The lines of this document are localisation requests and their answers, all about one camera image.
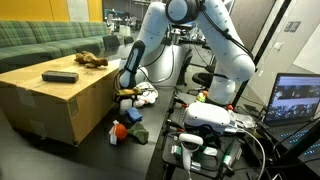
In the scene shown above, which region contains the open laptop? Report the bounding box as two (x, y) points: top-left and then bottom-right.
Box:
(258, 72), (320, 168)

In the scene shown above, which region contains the brown plush toy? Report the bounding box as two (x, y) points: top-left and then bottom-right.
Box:
(75, 51), (108, 68)

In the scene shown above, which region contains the green plaid sofa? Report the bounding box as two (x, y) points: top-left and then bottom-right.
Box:
(0, 21), (109, 73)

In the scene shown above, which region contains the white VR controller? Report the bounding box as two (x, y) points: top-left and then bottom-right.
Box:
(179, 133), (203, 171)

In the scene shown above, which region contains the white plastic bag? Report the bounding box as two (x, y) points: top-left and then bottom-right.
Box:
(134, 82), (158, 107)

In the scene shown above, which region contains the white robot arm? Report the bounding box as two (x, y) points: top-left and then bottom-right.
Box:
(119, 0), (255, 105)

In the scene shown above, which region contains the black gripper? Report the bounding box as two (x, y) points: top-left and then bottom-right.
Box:
(116, 87), (142, 101)

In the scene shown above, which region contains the black rectangular speaker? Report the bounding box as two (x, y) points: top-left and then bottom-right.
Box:
(41, 70), (79, 83)

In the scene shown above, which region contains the black office chair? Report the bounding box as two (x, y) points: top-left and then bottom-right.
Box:
(187, 65), (215, 94)

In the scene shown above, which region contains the white VR headset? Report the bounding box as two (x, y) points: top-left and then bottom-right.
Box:
(183, 102), (236, 133)

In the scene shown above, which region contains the large cardboard box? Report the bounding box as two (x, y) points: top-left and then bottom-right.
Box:
(0, 55), (119, 145)

